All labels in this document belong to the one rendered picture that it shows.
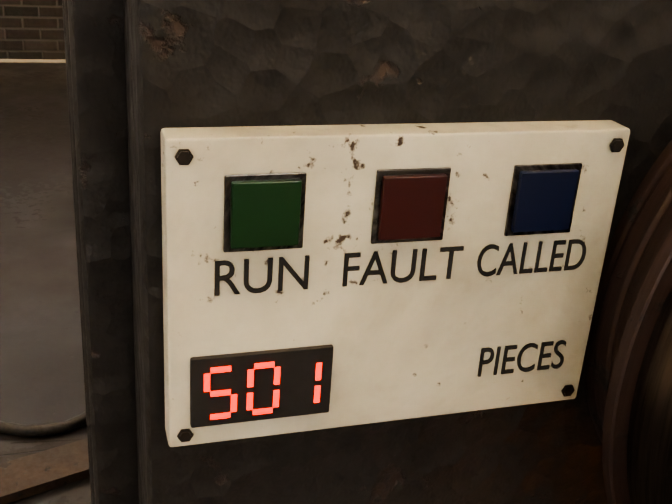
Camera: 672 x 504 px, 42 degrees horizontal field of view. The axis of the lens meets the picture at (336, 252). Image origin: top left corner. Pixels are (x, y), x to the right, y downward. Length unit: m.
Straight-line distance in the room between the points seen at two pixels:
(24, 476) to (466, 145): 1.85
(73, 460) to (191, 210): 1.83
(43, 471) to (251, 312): 1.78
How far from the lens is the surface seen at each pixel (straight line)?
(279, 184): 0.45
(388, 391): 0.53
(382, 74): 0.47
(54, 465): 2.25
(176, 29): 0.44
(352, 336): 0.50
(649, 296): 0.49
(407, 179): 0.47
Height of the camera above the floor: 1.36
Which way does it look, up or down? 24 degrees down
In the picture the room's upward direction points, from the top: 4 degrees clockwise
